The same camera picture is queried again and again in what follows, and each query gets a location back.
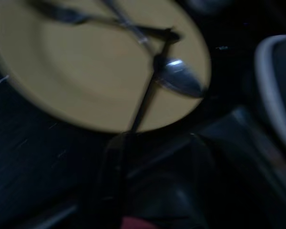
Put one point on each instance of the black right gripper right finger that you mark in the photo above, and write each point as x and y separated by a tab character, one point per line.
195	181

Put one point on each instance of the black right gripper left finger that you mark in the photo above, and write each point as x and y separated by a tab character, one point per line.
114	181

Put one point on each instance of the thin black stick utensil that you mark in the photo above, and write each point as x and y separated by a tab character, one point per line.
147	95

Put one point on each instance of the silver metal spoon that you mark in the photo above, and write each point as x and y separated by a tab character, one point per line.
181	78

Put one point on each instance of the yellow round plate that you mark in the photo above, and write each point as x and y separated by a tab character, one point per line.
85	71

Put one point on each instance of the white rimmed dark bowl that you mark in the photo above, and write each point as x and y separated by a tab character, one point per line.
274	90

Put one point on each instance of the silver metal fork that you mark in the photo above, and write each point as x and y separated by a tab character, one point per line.
66	14

